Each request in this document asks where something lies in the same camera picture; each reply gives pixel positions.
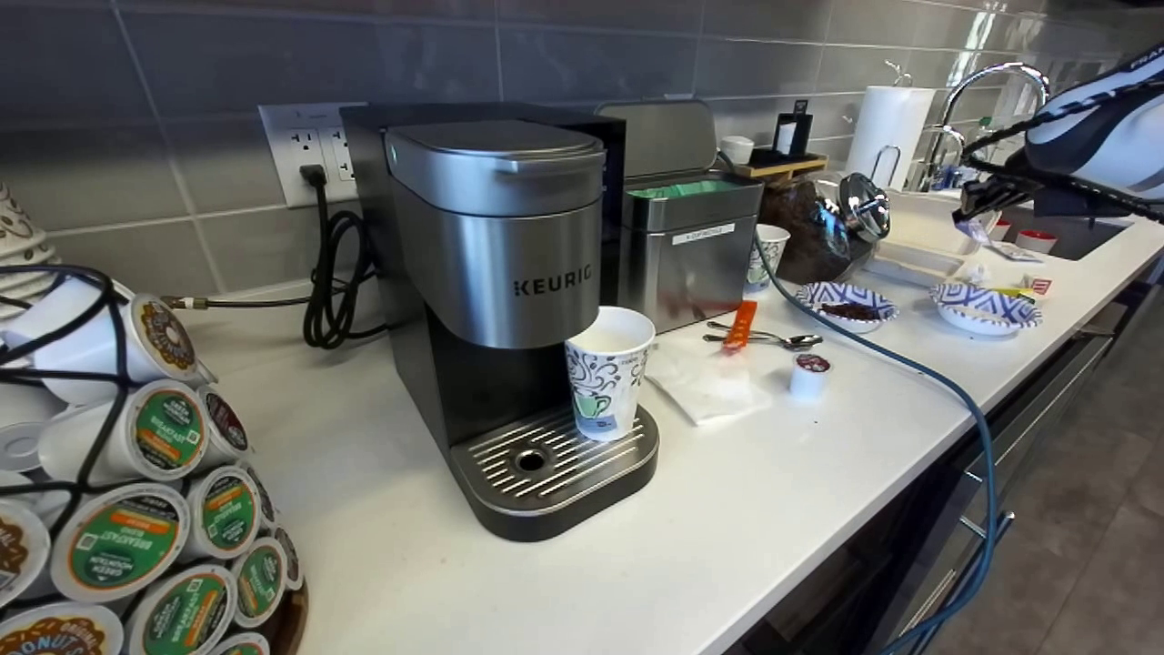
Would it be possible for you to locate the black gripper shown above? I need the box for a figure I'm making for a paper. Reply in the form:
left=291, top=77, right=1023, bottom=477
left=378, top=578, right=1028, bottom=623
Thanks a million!
left=949, top=168, right=1050, bottom=237

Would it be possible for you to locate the blue patterned paper bowl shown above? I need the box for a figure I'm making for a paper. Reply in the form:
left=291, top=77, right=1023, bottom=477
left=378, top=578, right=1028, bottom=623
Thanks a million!
left=801, top=280, right=902, bottom=337
left=929, top=280, right=1044, bottom=340

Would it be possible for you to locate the crumpled white paper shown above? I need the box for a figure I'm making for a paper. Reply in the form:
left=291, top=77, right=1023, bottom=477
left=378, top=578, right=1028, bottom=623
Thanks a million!
left=953, top=254, right=998, bottom=291

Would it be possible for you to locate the beige clamshell takeout container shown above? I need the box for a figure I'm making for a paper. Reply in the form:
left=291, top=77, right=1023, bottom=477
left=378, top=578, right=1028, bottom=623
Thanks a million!
left=867, top=194, right=977, bottom=291

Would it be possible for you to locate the stainless steel sink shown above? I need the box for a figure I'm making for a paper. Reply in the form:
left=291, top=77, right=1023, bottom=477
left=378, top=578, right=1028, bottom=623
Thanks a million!
left=1004, top=215, right=1123, bottom=266

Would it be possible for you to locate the metal paper towel holder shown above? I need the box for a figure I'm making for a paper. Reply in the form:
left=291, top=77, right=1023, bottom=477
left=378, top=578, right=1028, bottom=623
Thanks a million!
left=869, top=141, right=906, bottom=194

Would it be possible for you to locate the chrome faucet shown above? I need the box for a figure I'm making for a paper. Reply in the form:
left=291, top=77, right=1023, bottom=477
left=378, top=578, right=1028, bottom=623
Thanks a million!
left=922, top=58, right=1055, bottom=194

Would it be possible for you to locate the white paper towel roll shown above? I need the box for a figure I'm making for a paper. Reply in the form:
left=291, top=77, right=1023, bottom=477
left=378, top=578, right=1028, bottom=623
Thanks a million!
left=844, top=84, right=940, bottom=194

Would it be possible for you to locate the black container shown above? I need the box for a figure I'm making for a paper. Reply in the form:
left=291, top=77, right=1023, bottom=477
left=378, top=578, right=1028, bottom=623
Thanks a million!
left=775, top=99, right=816, bottom=160

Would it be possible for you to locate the small patterned paper cup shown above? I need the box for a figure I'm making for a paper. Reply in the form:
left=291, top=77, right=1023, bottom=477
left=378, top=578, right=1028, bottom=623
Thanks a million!
left=747, top=223, right=792, bottom=295

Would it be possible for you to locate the metal spoon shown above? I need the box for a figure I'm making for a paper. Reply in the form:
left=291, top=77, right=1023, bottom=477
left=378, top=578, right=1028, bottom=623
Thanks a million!
left=701, top=316, right=825, bottom=356

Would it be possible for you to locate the white maroon lid coffee pod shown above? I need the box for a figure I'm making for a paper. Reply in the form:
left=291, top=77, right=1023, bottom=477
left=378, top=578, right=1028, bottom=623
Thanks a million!
left=786, top=349, right=838, bottom=402

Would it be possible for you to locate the orange plastic stick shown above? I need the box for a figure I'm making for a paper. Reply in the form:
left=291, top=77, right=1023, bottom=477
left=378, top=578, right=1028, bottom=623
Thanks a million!
left=720, top=299, right=759, bottom=356

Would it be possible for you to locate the steel napkin dispenser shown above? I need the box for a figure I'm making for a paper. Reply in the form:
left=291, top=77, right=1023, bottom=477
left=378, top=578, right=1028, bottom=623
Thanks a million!
left=599, top=103, right=769, bottom=335

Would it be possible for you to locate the white napkin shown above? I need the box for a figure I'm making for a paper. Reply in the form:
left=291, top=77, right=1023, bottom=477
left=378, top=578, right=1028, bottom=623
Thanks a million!
left=643, top=340, right=778, bottom=428

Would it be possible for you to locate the blue green patterned paper cup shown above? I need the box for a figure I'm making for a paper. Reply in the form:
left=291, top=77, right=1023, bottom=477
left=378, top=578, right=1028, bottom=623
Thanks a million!
left=564, top=303, right=658, bottom=443

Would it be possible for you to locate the silver black Keurig machine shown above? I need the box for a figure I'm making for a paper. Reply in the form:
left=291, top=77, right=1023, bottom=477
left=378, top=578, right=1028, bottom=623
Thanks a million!
left=343, top=104, right=666, bottom=542

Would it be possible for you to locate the dark lid coffee pod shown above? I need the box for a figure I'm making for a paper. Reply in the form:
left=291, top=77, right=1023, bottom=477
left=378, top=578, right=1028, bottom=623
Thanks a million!
left=200, top=384, right=255, bottom=466

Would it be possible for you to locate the green lid coffee pod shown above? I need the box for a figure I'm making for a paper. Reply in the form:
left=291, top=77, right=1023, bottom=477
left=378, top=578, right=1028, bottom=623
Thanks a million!
left=183, top=460, right=268, bottom=562
left=52, top=479, right=198, bottom=608
left=40, top=377, right=217, bottom=485
left=210, top=629, right=278, bottom=655
left=122, top=561, right=240, bottom=655
left=229, top=532, right=296, bottom=629

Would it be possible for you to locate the brown lid coffee pod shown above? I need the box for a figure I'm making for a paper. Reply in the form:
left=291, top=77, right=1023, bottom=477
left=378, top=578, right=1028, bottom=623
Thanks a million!
left=33, top=272, right=206, bottom=384
left=0, top=595, right=126, bottom=655
left=0, top=496, right=55, bottom=610

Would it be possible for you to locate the white ridged paper stack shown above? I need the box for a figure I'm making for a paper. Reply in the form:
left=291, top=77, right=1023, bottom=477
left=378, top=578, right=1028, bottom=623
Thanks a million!
left=0, top=186, right=63, bottom=320

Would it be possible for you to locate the silver dishwasher handle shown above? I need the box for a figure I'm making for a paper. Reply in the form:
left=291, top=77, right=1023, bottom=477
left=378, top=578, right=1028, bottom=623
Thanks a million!
left=960, top=327, right=1120, bottom=485

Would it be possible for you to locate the blue cable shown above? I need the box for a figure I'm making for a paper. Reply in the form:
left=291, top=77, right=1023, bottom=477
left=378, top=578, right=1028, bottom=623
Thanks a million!
left=748, top=232, right=1014, bottom=655

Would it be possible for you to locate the black power cord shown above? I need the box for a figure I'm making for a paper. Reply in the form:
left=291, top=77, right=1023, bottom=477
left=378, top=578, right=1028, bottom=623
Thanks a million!
left=161, top=160, right=398, bottom=354

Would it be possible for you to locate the white wall outlet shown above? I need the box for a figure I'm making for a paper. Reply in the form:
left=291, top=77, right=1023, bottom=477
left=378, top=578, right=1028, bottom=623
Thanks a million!
left=255, top=99, right=367, bottom=207

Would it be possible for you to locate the black wire pod carousel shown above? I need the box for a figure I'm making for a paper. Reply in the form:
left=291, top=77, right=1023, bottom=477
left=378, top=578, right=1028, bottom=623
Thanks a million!
left=0, top=258, right=312, bottom=655

